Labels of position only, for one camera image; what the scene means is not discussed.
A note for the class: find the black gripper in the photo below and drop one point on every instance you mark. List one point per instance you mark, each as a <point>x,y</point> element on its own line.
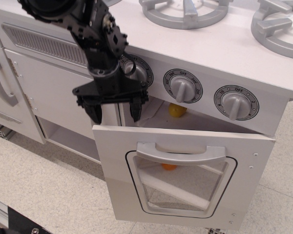
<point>110,86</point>

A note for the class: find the silver oven door handle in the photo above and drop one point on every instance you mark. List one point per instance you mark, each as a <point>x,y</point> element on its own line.
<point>148,151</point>

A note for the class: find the white oven door with window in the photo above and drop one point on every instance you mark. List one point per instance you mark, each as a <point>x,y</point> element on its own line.
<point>209,196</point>

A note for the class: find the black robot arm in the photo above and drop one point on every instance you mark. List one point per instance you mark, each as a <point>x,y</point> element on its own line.
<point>90,24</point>

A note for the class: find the left grey stove knob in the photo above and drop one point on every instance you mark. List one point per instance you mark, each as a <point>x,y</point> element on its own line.
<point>142,70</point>

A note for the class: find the grey stove knob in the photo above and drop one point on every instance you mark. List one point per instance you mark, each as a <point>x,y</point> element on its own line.
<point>183,86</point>
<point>236,103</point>
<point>142,70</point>

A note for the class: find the yellow toy pepper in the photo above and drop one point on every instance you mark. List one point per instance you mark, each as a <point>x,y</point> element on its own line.
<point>176,110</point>

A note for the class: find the middle grey stove knob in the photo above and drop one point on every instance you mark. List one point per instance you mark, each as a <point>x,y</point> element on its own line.
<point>183,86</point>

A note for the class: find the orange toy fruit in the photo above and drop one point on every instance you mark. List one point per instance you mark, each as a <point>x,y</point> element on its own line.
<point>168,167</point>

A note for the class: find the silver vent grille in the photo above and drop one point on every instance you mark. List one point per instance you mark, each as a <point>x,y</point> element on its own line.
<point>45,44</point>

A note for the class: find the white left cabinet door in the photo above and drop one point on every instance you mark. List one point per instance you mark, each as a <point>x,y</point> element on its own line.
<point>15,111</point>

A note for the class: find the white toy kitchen cabinet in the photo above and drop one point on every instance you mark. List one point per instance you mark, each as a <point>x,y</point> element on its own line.
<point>222,54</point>

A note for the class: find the middle silver burner grate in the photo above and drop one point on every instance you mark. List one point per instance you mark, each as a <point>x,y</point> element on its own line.
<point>190,19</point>

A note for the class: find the silver burner grate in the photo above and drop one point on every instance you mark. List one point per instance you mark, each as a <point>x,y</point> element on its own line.
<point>272,26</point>
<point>190,19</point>

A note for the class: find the right grey stove knob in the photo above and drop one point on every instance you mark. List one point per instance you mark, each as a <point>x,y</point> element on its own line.
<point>236,103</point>

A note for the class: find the right silver burner grate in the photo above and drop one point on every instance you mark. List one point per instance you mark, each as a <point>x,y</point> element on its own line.
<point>272,26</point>

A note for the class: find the silver middle door handle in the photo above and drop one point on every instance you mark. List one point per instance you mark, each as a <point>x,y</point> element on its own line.
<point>109,116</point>

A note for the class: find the aluminium frame rail left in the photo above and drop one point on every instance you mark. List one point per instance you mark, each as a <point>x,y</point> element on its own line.
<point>6,133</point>

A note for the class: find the aluminium frame rail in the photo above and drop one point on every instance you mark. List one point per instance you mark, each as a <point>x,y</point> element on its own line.
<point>6,133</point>
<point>216,231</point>

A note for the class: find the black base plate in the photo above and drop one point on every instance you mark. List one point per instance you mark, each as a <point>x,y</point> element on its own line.
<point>19,224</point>

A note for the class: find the aluminium frame rail right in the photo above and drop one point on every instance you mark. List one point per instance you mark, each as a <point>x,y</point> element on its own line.
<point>216,231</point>

